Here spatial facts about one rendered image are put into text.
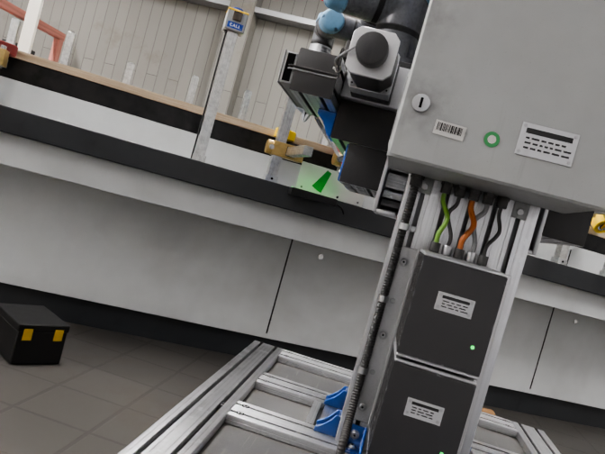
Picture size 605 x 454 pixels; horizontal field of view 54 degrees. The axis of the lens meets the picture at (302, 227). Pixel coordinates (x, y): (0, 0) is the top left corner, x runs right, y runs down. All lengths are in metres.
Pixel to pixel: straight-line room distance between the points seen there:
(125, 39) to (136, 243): 5.74
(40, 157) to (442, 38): 1.45
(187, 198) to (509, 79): 1.34
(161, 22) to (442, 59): 6.88
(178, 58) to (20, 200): 5.41
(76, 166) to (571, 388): 2.35
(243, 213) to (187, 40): 5.59
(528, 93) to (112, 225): 1.66
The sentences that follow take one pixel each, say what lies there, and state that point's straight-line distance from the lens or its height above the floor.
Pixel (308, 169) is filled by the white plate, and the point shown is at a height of 0.78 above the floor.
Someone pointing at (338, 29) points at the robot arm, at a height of 1.21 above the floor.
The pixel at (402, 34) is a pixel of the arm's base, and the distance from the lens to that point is 1.55.
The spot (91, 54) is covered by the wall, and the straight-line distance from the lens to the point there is 8.01.
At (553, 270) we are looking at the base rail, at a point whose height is 0.67.
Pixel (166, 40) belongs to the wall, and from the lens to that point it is 7.67.
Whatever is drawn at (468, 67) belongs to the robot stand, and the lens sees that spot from 0.99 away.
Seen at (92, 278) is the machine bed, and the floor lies 0.18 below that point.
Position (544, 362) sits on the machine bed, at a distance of 2.99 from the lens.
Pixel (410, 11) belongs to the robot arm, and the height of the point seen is 1.18.
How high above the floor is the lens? 0.65
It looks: 2 degrees down
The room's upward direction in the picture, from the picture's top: 16 degrees clockwise
